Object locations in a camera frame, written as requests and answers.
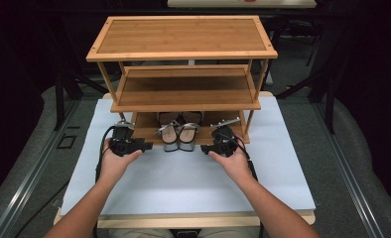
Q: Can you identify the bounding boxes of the black floor socket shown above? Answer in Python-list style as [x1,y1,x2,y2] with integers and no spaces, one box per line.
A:
[57,133,78,150]

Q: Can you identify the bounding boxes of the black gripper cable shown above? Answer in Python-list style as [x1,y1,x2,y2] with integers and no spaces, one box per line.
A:
[92,124,118,238]
[224,133,264,238]

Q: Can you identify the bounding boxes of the person's right hand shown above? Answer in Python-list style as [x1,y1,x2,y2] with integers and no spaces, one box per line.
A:
[207,133,256,186]

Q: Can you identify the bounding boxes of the aluminium floor rail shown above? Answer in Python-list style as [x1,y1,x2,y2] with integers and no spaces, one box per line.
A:
[0,98,82,238]
[316,102,385,238]

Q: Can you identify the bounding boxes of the black metal stand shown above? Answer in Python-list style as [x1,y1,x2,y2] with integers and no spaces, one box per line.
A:
[53,19,109,131]
[275,19,338,134]

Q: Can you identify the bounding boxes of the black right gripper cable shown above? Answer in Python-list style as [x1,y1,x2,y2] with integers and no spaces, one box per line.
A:
[224,133,264,238]

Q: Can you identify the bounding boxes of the black floor cable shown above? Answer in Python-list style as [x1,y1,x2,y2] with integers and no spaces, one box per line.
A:
[14,179,70,238]

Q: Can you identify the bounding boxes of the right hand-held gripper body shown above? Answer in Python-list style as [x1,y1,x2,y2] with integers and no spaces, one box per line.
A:
[209,117,242,159]

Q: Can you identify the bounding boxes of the white background table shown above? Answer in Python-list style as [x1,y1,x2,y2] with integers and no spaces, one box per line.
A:
[167,0,318,9]

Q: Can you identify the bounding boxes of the white table mat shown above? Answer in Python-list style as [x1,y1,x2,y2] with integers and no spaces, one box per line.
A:
[60,95,317,216]

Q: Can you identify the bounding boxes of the person's left hand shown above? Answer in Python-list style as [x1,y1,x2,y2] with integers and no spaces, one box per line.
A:
[98,138,144,186]

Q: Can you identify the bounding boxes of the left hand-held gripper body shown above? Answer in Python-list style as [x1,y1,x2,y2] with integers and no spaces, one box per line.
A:
[108,120,147,158]

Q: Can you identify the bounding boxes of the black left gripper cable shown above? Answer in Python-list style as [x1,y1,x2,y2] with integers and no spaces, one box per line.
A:
[92,124,118,238]

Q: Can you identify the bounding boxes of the black rhinestone strap sandal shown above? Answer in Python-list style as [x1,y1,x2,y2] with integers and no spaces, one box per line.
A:
[155,112,182,153]
[178,111,205,153]

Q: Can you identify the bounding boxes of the wooden shoe rack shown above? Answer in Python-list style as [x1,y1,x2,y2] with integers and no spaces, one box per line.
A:
[85,14,279,147]

